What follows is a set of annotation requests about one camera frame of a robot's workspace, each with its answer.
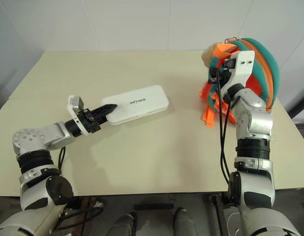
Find white rectangular box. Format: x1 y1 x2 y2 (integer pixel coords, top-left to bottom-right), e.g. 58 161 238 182
100 85 170 126

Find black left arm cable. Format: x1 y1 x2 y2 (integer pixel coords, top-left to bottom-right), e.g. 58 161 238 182
58 147 68 173

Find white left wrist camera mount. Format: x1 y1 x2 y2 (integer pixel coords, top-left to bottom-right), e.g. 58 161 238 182
66 95 89 137

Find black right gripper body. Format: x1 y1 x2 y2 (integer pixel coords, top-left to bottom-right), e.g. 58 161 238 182
211 58 238 89

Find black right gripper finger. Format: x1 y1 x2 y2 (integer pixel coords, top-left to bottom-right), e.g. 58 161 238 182
208 65 217 86

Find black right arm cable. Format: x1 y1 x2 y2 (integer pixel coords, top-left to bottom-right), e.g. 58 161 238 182
215 68 232 185

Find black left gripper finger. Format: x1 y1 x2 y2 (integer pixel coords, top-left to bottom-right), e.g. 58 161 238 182
94 112 111 123
92 104 118 116

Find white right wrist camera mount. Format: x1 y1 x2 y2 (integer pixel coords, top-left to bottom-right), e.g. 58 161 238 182
222 51 256 95

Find dark rounded grey shape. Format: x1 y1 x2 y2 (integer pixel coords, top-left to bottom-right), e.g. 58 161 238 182
173 207 195 236
112 212 138 236

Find dark metal table frame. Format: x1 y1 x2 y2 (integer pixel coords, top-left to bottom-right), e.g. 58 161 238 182
207 193 229 236

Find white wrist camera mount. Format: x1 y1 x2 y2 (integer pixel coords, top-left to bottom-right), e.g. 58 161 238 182
66 95 89 137
222 51 256 95

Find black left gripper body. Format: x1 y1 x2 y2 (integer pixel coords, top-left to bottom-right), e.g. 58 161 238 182
77 108 102 134

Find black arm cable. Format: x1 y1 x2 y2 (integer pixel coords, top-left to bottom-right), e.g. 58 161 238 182
215 68 232 185
58 147 68 173

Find black loose floor cables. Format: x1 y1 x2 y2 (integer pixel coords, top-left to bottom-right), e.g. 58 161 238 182
57 196 105 231

